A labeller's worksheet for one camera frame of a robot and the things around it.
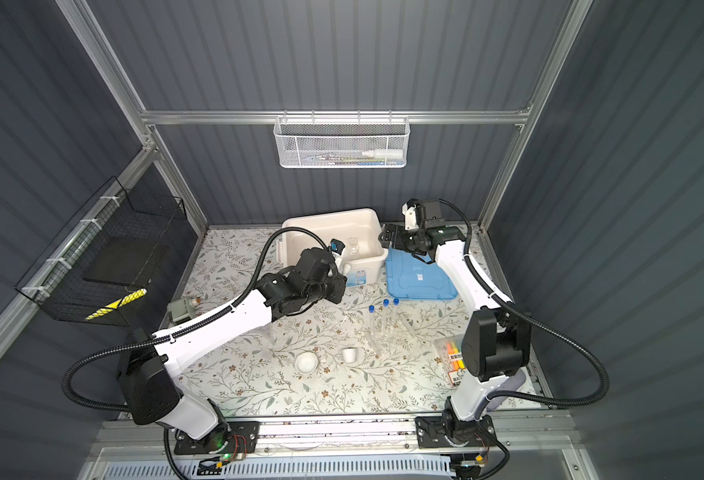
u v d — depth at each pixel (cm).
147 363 43
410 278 105
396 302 81
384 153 87
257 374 84
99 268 72
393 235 78
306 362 85
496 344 47
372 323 91
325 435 75
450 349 87
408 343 89
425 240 63
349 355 84
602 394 40
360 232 108
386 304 81
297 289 58
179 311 92
